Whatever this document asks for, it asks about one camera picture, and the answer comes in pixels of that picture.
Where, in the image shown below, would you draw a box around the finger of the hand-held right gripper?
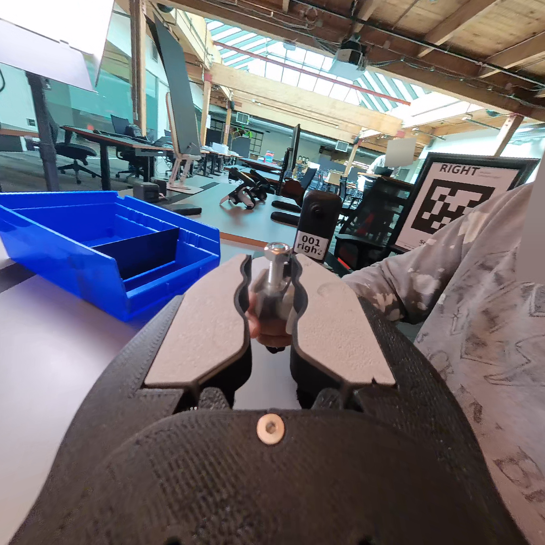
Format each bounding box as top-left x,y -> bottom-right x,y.
282,286 -> 299,335
249,272 -> 270,328

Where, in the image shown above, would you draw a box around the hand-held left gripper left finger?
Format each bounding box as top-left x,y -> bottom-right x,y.
144,254 -> 253,408

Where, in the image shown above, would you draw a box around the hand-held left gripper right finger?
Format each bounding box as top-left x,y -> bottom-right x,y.
290,254 -> 397,407

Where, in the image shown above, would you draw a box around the silver bolt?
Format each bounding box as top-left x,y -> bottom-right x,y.
265,257 -> 288,299

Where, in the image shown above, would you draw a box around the person's right forearm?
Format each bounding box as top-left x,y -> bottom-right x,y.
343,183 -> 535,337

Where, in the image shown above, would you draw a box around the person's right hand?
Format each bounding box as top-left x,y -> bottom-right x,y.
248,307 -> 294,348

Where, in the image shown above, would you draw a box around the black office chair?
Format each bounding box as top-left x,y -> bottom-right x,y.
334,175 -> 416,273
49,123 -> 102,185

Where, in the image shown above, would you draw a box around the black monitor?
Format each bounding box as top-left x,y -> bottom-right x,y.
286,123 -> 302,179

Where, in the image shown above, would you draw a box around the spare black gripper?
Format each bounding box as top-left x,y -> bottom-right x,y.
219,167 -> 278,210

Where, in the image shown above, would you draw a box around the black bin divider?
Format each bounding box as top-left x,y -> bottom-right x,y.
91,227 -> 180,280

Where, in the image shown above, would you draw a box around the black framed marker sign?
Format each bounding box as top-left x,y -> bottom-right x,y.
394,152 -> 541,253

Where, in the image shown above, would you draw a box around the small black box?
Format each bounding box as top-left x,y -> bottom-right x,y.
133,181 -> 167,203

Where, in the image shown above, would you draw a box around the blue plastic bin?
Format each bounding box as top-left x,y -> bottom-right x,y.
0,191 -> 221,323

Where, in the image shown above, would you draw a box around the wooden stand with black panel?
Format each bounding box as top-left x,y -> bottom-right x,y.
154,13 -> 203,191

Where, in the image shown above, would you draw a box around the dark office desk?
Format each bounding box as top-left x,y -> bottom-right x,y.
62,125 -> 175,194

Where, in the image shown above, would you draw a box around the black support post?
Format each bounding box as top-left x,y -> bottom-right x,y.
26,72 -> 60,192

